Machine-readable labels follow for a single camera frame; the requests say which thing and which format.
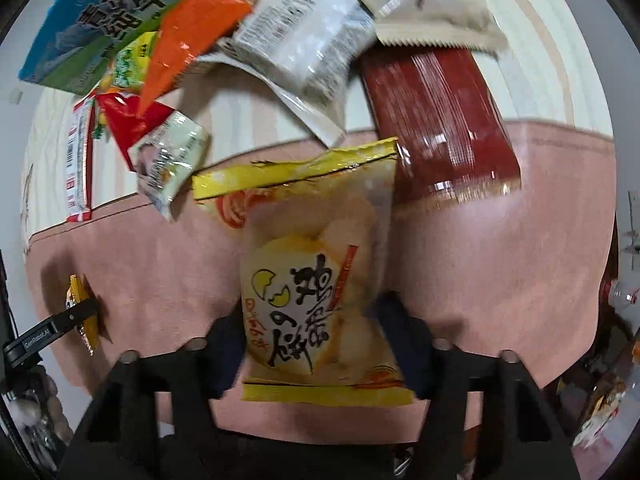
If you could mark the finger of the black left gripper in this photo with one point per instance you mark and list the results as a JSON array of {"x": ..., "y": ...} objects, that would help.
[{"x": 27, "y": 346}]

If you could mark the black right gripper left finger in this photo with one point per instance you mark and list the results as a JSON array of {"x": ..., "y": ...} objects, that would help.
[{"x": 152, "y": 419}]

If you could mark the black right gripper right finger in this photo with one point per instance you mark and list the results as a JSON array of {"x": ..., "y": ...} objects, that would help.
[{"x": 519, "y": 436}]

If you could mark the small yellow snack packet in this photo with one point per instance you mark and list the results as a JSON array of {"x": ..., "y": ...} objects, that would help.
[{"x": 85, "y": 313}]

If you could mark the yellow egg cracker snack bag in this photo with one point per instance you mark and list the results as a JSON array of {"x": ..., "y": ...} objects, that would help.
[{"x": 314, "y": 239}]

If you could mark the red white milk carton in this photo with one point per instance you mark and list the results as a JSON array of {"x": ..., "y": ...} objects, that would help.
[{"x": 78, "y": 167}]

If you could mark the small white green packet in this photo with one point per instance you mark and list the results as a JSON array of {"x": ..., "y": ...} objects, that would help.
[{"x": 165, "y": 158}]

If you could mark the dark red snack packet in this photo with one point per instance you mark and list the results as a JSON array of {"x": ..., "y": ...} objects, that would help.
[{"x": 452, "y": 146}]

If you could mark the green fruit candy bag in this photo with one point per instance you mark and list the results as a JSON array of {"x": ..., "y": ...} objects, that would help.
[{"x": 127, "y": 70}]

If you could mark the blue green cardboard box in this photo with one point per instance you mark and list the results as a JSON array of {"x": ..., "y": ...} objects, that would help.
[{"x": 80, "y": 37}]

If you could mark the orange snack packet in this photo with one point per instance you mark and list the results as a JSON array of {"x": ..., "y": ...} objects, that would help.
[{"x": 187, "y": 31}]

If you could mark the white label snack packet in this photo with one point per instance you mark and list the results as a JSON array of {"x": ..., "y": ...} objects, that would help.
[{"x": 302, "y": 50}]

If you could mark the beige serrated snack packet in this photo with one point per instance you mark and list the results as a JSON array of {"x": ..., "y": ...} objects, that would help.
[{"x": 466, "y": 24}]

